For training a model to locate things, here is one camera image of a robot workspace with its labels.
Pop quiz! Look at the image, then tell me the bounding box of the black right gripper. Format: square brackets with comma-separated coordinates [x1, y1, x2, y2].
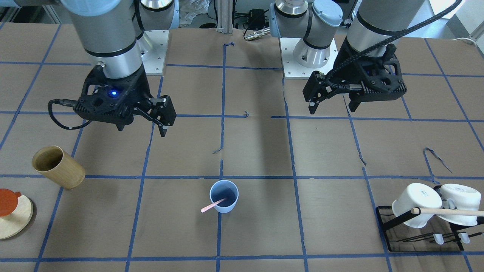
[74, 65, 177, 137]

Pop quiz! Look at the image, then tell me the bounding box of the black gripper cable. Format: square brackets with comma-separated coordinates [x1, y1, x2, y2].
[325, 0, 464, 91]

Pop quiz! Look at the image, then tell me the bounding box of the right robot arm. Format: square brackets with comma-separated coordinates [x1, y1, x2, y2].
[1, 0, 179, 137]

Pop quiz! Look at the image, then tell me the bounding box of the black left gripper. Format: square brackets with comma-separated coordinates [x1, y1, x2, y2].
[303, 43, 408, 115]

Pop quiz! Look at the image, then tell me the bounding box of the black wire mug rack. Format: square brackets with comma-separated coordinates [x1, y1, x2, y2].
[375, 185, 483, 252]

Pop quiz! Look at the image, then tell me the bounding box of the wooden mug tree stand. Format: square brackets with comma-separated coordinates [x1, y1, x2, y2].
[0, 195, 34, 240]

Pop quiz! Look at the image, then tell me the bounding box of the bamboo chopstick holder cup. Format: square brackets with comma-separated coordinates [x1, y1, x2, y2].
[31, 146, 86, 189]

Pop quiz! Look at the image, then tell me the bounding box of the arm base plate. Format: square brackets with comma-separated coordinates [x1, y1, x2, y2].
[137, 30, 169, 76]
[279, 38, 338, 79]

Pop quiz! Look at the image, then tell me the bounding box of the light blue cup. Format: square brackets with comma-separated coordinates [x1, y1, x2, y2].
[209, 180, 240, 213]

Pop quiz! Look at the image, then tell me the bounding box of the orange mug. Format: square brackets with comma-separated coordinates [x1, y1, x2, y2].
[0, 188, 22, 217]

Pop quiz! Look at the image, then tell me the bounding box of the white mug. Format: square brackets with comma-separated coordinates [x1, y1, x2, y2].
[438, 184, 482, 227]
[392, 183, 442, 216]

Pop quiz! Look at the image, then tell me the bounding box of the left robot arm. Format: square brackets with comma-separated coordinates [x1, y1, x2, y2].
[270, 0, 423, 114]

